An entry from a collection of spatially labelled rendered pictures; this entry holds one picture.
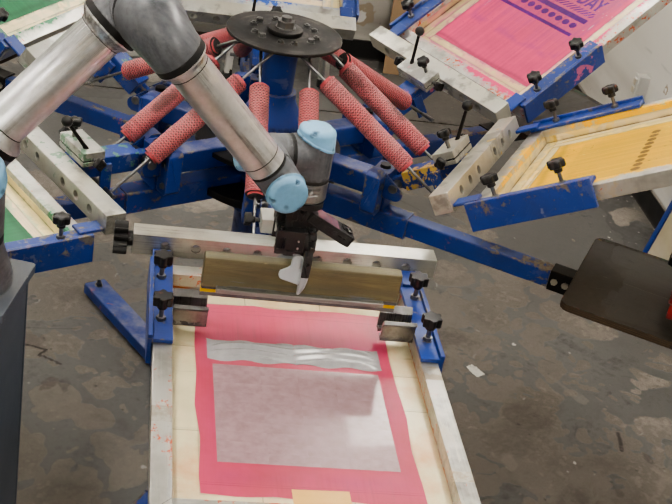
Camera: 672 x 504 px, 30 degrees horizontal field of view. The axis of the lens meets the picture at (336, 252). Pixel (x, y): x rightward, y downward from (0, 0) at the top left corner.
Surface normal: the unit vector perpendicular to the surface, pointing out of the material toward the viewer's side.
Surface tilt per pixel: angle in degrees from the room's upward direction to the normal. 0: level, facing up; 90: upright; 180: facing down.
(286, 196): 90
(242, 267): 92
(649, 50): 90
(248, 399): 0
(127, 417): 0
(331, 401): 0
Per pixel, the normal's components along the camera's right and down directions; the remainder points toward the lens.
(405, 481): 0.17, -0.85
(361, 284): 0.10, 0.54
